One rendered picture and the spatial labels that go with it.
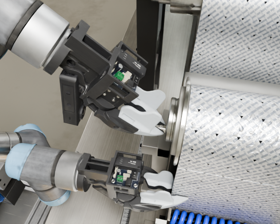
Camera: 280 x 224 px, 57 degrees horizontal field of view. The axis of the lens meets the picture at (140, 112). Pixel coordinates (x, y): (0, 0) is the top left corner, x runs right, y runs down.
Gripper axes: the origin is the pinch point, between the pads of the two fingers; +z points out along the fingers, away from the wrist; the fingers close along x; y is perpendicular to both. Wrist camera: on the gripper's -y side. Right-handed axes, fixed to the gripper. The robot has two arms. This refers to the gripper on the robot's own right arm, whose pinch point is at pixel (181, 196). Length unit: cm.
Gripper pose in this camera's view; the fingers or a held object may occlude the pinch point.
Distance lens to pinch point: 54.5
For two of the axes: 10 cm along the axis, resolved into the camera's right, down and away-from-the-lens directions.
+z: 9.8, 1.5, -1.3
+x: 2.0, -7.6, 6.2
